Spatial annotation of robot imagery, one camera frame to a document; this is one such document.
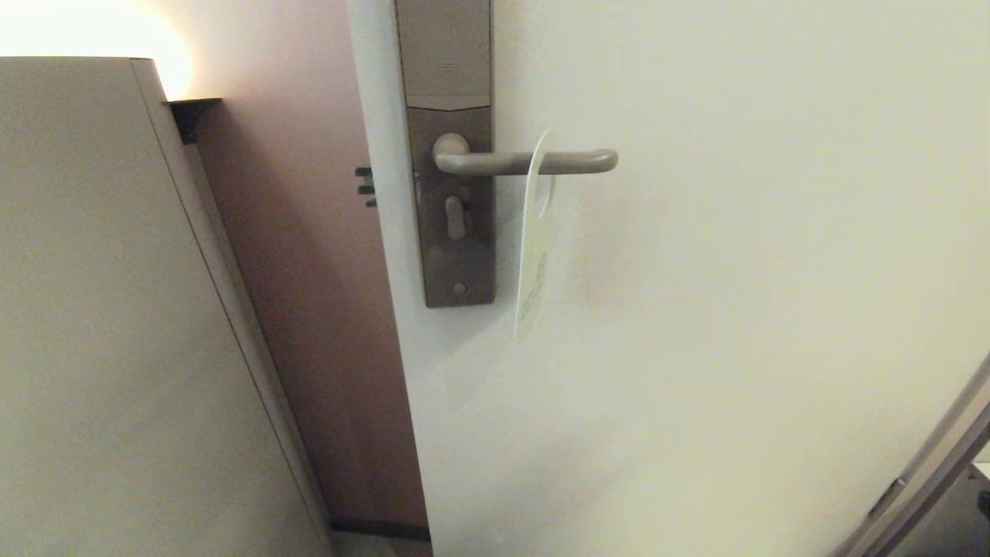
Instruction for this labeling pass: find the blue do-not-disturb door hanger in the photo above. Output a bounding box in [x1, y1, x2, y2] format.
[514, 132, 557, 342]

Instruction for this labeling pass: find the white door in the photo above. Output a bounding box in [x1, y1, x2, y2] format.
[345, 0, 990, 557]

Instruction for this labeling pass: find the grey-brown metal lock plate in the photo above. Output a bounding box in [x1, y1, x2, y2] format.
[394, 0, 497, 309]

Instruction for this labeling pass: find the beige cabinet panel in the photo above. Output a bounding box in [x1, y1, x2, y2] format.
[0, 56, 335, 557]

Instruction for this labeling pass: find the beige metal door handle lever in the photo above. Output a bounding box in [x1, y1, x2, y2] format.
[432, 132, 620, 178]

